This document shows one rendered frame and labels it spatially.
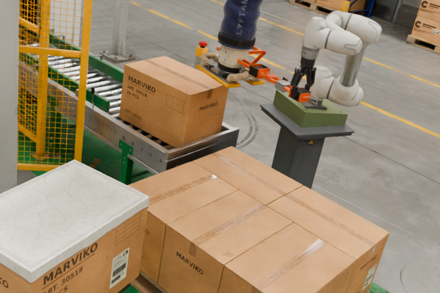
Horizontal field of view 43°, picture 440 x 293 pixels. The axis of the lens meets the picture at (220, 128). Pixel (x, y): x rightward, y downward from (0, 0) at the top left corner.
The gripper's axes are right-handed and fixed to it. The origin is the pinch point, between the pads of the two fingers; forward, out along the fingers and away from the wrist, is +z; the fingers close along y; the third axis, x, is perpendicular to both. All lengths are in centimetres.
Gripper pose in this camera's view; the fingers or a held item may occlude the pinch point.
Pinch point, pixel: (300, 93)
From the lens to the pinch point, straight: 300.6
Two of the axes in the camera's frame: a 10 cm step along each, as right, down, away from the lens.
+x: 5.6, 4.3, -7.0
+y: -8.1, 1.2, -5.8
